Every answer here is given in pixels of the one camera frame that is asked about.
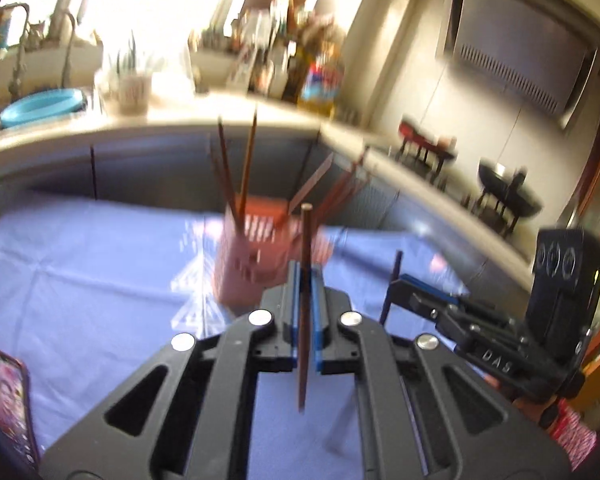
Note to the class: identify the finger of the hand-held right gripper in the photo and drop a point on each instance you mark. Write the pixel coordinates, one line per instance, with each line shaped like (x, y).
(420, 290)
(472, 305)

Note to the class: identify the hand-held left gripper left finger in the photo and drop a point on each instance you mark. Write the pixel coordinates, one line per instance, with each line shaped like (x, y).
(295, 300)

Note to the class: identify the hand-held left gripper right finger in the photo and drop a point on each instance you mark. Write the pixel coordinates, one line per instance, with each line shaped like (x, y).
(317, 310)

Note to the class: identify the single brown chopstick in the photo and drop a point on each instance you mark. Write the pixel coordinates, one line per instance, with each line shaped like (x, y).
(306, 260)
(392, 280)

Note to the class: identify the pink plastic utensil holder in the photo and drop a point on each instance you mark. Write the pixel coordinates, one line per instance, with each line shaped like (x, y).
(240, 270)

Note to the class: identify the bundle of wooden chopsticks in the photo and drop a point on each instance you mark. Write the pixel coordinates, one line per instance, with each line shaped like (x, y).
(247, 170)

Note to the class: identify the person's right forearm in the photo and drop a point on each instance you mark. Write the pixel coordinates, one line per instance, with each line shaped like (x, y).
(575, 437)

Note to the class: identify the person's right hand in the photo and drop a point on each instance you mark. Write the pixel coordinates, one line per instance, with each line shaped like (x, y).
(535, 412)

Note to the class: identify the gas stove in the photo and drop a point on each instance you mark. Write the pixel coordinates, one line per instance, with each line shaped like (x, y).
(502, 222)

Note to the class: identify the black wok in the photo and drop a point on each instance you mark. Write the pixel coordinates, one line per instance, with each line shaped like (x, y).
(510, 195)

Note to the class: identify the red frying pan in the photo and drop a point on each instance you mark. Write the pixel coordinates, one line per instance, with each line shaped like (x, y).
(425, 140)

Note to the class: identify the grey kitchen cabinet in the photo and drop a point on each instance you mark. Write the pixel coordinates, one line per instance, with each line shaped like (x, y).
(155, 170)

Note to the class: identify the blue printed tablecloth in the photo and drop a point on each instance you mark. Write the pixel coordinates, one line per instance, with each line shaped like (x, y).
(105, 270)

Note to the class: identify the cooking oil bottle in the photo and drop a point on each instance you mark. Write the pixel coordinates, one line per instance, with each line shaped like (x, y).
(320, 85)

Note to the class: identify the dark sauce bottle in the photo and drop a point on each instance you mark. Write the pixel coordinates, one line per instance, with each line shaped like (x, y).
(294, 75)

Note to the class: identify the white plastic bottle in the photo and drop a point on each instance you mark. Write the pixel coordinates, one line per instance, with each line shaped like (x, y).
(277, 75)

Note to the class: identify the grey range hood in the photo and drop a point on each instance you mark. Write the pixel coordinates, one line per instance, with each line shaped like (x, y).
(520, 60)

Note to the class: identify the bottles and condiments cluster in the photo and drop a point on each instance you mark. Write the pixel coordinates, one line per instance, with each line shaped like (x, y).
(260, 35)

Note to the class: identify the green plant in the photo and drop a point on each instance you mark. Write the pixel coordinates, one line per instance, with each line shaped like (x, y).
(130, 57)

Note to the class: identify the smartphone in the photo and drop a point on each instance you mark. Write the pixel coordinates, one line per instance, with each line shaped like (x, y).
(10, 400)

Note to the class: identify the blue plastic basin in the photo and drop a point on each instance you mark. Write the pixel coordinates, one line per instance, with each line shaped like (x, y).
(40, 107)

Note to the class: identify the metal kitchen faucet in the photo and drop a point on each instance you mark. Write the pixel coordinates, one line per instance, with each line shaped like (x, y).
(70, 55)
(16, 75)

